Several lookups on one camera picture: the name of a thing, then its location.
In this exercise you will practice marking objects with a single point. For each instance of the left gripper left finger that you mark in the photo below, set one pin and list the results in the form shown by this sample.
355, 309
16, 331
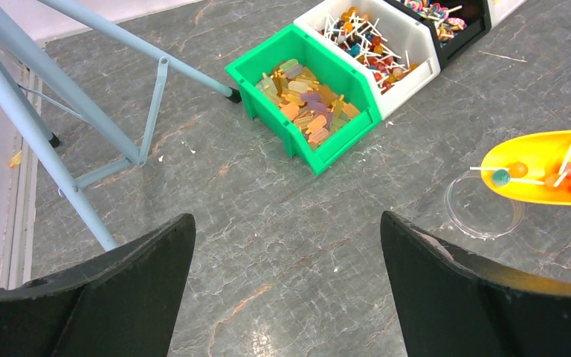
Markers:
124, 302

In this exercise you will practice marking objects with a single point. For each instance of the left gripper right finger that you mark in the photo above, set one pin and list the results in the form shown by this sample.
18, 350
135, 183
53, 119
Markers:
453, 302

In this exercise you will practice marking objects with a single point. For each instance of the clear plastic jar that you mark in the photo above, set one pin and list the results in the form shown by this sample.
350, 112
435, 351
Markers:
479, 212

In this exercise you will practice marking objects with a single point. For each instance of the yellow plastic scoop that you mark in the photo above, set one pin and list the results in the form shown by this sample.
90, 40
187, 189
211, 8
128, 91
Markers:
533, 168

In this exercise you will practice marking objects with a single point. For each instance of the green candy bin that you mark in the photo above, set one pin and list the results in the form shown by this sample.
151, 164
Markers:
315, 102

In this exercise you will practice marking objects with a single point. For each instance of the white lollipop bin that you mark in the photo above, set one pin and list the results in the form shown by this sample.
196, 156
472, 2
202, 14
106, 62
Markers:
393, 51

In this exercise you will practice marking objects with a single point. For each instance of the black lollipop bin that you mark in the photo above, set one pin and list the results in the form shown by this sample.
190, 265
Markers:
454, 25

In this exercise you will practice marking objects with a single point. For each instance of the white candy bin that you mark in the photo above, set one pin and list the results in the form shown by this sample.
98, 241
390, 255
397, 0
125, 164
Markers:
500, 9

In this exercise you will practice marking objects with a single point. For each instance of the light blue music stand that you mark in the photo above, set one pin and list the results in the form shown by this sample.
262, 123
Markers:
41, 140

